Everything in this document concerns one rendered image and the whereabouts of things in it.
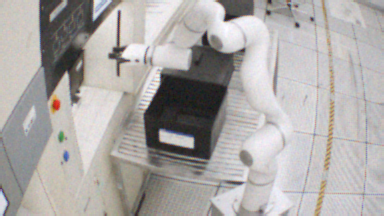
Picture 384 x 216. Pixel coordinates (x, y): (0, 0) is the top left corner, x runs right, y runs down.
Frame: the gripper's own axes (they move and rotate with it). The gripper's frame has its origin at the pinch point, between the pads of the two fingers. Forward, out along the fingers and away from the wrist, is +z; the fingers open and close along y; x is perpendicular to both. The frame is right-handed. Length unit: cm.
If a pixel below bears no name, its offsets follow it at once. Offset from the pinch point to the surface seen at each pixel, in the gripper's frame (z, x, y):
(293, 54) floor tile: -73, -119, 207
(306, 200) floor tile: -102, -119, 39
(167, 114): -17.9, -42.0, 16.6
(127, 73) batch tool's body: -0.4, -21.3, 14.6
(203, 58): -26, -33, 49
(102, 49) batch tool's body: 13.4, -9.2, 15.1
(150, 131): -17.1, -33.3, -5.1
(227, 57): -37, -33, 53
